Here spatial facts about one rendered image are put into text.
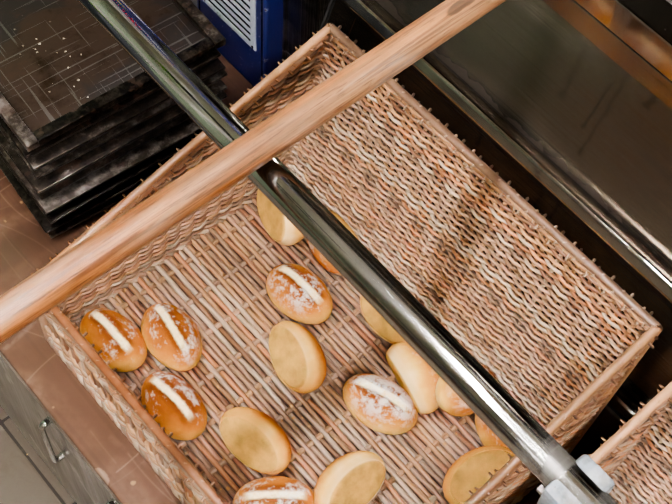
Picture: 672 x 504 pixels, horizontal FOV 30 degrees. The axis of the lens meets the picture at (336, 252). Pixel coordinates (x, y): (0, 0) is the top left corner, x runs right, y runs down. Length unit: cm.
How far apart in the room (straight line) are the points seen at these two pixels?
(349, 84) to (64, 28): 65
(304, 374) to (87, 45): 49
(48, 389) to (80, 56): 42
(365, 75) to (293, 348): 56
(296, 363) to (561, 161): 42
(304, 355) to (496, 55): 44
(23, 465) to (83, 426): 63
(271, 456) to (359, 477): 11
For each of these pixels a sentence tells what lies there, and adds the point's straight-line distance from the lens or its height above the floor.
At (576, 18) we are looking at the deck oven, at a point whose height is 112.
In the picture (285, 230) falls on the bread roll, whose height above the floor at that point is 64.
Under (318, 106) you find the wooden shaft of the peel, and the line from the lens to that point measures 104.
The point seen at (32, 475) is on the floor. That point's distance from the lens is 221.
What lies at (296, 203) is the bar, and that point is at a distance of 103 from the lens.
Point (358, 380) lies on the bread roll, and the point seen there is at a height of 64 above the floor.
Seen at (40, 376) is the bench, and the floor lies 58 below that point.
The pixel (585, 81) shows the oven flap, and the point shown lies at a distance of 131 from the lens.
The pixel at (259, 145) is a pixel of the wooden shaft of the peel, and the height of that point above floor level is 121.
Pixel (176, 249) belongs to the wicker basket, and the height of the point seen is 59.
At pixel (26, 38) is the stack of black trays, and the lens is 164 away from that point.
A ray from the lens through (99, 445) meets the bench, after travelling 158.
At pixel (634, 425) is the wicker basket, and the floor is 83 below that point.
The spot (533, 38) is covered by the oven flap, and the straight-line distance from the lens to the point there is 134.
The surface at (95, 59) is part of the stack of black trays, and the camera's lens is 160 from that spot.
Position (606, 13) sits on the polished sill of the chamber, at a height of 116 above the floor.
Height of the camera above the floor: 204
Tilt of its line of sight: 60 degrees down
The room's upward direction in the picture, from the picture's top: 6 degrees clockwise
